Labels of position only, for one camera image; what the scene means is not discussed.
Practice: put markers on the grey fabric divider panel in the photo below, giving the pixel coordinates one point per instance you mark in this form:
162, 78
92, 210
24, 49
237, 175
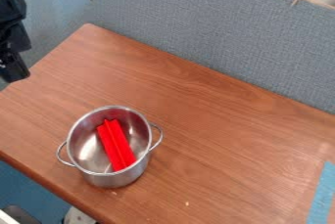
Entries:
273, 43

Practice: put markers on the red plastic block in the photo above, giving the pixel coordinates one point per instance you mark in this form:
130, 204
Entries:
115, 144

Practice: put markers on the blue tape strip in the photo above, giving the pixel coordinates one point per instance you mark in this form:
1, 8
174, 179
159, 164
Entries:
324, 193

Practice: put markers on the dark object bottom left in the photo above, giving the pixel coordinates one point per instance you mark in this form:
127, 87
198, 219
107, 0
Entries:
13, 215

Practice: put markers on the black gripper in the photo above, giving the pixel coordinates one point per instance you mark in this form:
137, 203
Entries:
13, 36

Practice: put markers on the white object under table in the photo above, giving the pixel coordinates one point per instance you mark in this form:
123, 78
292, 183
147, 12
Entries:
76, 217

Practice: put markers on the metal pot with handles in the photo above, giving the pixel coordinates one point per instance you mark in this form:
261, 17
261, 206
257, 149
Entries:
83, 153

